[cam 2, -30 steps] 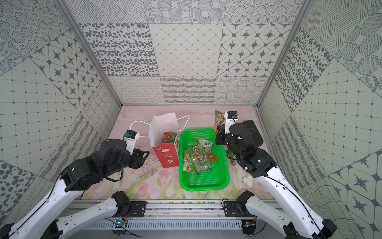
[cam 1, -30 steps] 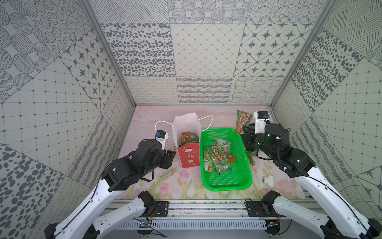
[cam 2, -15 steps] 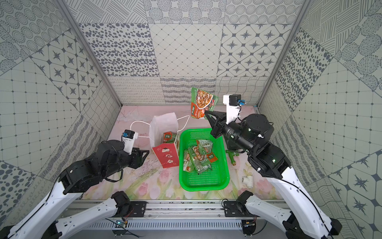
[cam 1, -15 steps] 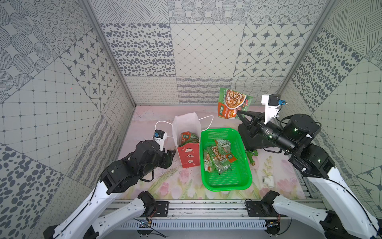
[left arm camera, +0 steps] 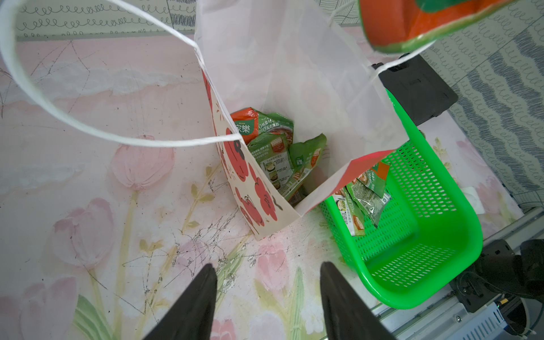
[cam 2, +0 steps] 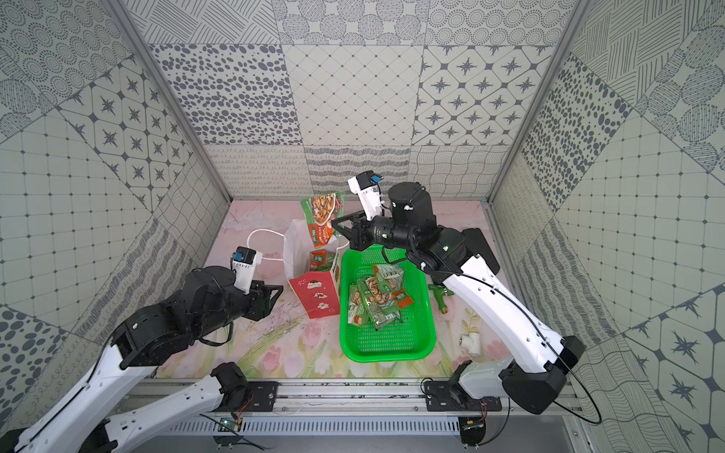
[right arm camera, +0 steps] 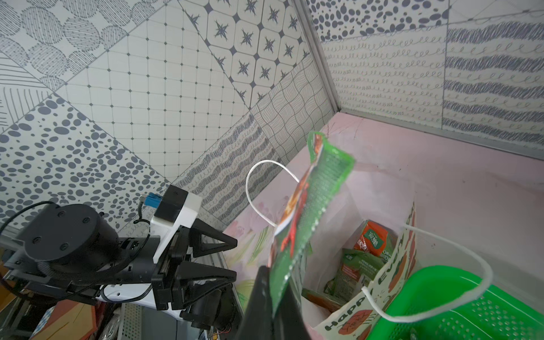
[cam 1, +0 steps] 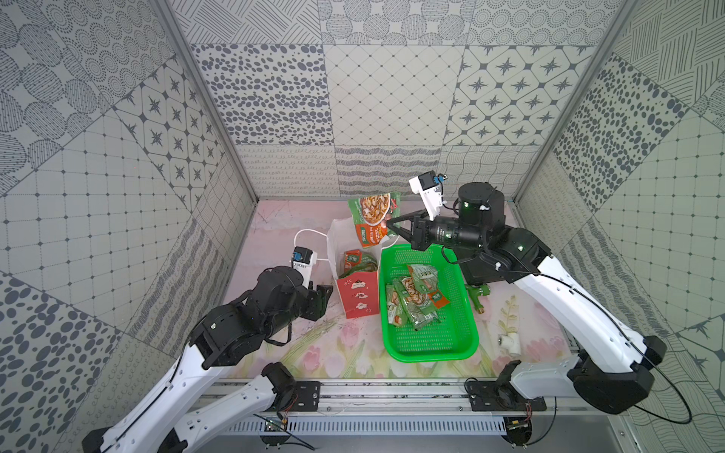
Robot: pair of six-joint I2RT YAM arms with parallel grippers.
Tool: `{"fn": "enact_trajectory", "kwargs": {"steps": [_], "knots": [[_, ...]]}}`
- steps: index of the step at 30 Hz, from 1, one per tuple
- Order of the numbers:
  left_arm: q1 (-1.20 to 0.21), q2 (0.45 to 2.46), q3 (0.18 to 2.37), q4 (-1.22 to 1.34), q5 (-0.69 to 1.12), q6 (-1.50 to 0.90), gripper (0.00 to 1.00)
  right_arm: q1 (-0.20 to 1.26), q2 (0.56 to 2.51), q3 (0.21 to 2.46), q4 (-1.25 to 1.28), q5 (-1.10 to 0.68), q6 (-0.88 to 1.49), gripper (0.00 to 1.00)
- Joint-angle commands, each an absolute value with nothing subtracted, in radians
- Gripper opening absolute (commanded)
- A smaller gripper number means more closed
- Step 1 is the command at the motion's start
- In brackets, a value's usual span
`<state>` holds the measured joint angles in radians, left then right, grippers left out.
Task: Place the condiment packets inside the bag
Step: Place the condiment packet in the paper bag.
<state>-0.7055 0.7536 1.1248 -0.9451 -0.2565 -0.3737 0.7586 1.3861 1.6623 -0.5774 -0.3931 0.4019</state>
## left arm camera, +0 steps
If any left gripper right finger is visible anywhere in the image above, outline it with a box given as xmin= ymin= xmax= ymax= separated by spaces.
xmin=320 ymin=262 xmax=395 ymax=340

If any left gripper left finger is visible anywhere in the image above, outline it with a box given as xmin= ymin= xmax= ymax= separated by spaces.
xmin=144 ymin=263 xmax=218 ymax=340

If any white red paper gift bag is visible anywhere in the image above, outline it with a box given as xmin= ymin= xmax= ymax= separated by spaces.
xmin=1 ymin=1 xmax=420 ymax=239

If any red green condiment packet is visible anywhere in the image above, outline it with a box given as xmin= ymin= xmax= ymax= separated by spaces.
xmin=356 ymin=0 xmax=512 ymax=54

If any large green soup packet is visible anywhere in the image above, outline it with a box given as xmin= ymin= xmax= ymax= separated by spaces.
xmin=231 ymin=108 xmax=294 ymax=145

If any green plastic basket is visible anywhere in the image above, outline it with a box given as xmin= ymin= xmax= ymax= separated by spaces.
xmin=320 ymin=100 xmax=483 ymax=310

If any green red sauce packet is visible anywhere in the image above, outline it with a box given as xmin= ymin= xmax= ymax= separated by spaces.
xmin=332 ymin=161 xmax=391 ymax=237

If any white crumpled tissue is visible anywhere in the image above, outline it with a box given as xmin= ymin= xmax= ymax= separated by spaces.
xmin=461 ymin=187 xmax=485 ymax=215

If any black plastic tool case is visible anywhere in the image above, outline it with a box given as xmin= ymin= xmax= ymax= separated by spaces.
xmin=379 ymin=55 xmax=458 ymax=126

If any aluminium mounting rail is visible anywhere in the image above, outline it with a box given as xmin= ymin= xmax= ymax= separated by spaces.
xmin=371 ymin=208 xmax=543 ymax=339

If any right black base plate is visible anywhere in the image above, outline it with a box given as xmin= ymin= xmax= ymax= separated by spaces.
xmin=450 ymin=239 xmax=543 ymax=313

